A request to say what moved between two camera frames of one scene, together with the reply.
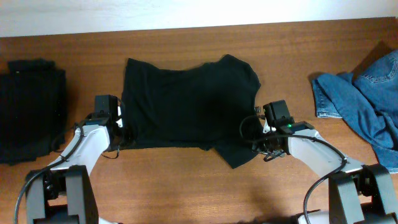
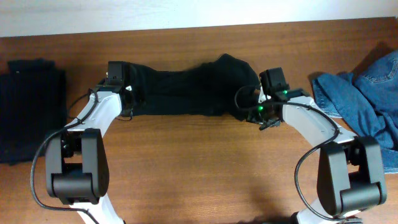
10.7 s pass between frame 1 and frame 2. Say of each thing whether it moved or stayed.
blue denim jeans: stayed
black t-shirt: moved
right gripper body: moved
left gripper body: moved
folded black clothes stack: stayed
